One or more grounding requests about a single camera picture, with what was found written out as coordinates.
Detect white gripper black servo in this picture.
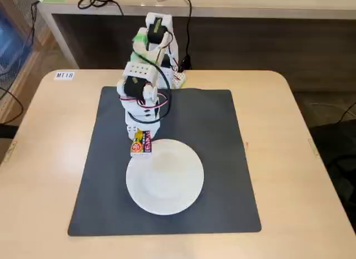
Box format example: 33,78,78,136
119,97,162,139

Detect colourful candy box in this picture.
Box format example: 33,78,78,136
130,129,154,159

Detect white round plate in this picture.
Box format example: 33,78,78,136
126,139,205,216

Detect robot controller board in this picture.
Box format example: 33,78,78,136
170,70,187,89

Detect dark grey mat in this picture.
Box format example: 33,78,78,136
67,86,262,237

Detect black armrest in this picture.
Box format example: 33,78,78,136
0,123,18,139

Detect grey wooden-topped desk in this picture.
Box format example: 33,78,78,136
37,0,356,69

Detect black power cable with plug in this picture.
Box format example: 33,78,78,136
177,0,193,72

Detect black looped cable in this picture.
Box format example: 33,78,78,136
0,87,24,124

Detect coiled black cable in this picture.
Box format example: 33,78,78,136
77,0,125,17

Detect thin black hanging cable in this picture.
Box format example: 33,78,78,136
29,0,41,52

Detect thin white floor cable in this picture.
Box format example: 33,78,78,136
308,101,356,124

